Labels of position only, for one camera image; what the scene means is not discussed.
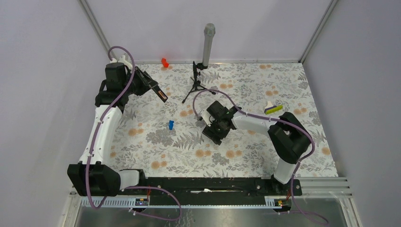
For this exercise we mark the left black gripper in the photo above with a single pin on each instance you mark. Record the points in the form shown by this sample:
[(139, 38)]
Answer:
[(146, 82)]

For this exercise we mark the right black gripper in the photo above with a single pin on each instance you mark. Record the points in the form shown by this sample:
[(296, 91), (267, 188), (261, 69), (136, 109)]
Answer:
[(209, 131)]

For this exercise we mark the black remote control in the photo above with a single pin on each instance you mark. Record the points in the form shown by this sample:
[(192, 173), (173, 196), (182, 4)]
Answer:
[(156, 89)]

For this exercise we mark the orange battery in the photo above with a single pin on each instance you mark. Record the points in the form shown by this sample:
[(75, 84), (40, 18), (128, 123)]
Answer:
[(162, 95)]

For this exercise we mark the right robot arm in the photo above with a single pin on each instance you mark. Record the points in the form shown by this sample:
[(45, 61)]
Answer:
[(288, 136)]

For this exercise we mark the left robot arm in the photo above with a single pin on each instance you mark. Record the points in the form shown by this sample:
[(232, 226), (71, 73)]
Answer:
[(93, 175)]

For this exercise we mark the red plastic block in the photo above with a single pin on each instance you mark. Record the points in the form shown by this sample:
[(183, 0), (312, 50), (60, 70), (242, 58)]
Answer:
[(164, 63)]

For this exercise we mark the blue plastic block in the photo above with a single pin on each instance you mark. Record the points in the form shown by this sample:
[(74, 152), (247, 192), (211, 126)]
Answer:
[(171, 125)]

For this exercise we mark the black microphone tripod stand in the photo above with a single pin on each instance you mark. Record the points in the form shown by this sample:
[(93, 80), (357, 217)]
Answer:
[(197, 86)]

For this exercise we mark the yellow purple sponge block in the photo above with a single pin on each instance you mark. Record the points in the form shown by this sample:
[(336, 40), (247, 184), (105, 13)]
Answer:
[(271, 108)]

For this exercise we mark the grey microphone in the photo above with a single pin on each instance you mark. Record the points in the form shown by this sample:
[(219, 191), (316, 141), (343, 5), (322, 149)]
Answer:
[(209, 32)]

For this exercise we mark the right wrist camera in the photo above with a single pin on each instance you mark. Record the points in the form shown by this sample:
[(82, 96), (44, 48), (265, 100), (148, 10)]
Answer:
[(206, 117)]

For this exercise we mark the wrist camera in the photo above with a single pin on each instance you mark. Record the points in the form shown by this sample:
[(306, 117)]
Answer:
[(206, 117), (126, 61)]

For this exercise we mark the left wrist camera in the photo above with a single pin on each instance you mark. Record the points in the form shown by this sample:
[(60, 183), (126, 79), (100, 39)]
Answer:
[(126, 61)]

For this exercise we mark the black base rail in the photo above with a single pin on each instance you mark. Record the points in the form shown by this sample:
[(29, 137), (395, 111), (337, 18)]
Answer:
[(201, 191)]

